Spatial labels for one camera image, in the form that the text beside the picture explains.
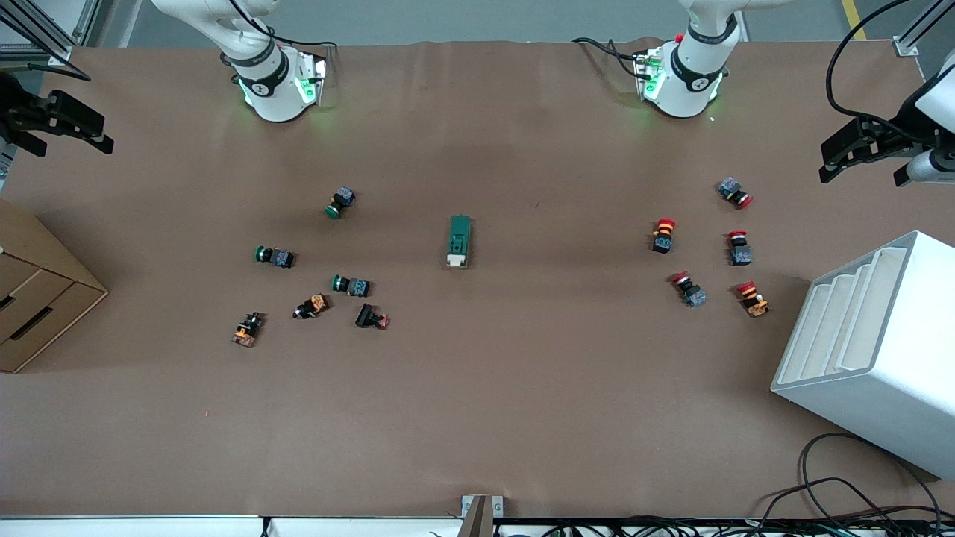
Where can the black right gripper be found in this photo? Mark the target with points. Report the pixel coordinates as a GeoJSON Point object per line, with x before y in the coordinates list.
{"type": "Point", "coordinates": [16, 112]}

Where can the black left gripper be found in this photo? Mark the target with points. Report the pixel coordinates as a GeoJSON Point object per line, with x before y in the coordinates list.
{"type": "Point", "coordinates": [889, 134]}

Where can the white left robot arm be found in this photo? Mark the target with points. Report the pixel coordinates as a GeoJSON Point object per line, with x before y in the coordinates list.
{"type": "Point", "coordinates": [686, 74]}

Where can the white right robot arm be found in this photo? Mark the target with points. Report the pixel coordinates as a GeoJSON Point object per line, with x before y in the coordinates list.
{"type": "Point", "coordinates": [272, 89]}

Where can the brown cardboard box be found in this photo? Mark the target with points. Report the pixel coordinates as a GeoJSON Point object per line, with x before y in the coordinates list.
{"type": "Point", "coordinates": [37, 298]}

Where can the red emergency stop orange block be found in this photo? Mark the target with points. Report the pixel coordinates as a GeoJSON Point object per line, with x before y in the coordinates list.
{"type": "Point", "coordinates": [753, 300]}
{"type": "Point", "coordinates": [663, 237]}

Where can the white slotted rack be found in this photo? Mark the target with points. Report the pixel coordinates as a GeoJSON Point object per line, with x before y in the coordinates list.
{"type": "Point", "coordinates": [888, 373]}

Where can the aluminium frame profile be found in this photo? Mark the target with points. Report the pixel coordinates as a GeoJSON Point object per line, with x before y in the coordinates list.
{"type": "Point", "coordinates": [921, 30]}
{"type": "Point", "coordinates": [37, 30]}

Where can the red push button switch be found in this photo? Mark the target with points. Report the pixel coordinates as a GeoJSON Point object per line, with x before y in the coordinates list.
{"type": "Point", "coordinates": [690, 291]}
{"type": "Point", "coordinates": [740, 250]}
{"type": "Point", "coordinates": [733, 191]}

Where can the green push button switch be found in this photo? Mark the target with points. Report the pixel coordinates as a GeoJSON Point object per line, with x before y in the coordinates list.
{"type": "Point", "coordinates": [341, 201]}
{"type": "Point", "coordinates": [354, 286]}
{"type": "Point", "coordinates": [277, 257]}

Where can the black orange button switch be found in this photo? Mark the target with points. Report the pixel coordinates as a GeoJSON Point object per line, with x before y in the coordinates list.
{"type": "Point", "coordinates": [248, 330]}
{"type": "Point", "coordinates": [312, 306]}

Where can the black button switch red block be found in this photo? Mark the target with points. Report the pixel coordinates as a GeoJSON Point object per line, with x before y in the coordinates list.
{"type": "Point", "coordinates": [368, 317]}

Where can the white table edge rail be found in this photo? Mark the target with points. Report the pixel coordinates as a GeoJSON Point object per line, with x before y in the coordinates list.
{"type": "Point", "coordinates": [149, 526]}

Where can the metal table edge bracket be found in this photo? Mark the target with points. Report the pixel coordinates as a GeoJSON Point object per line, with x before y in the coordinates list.
{"type": "Point", "coordinates": [481, 514]}

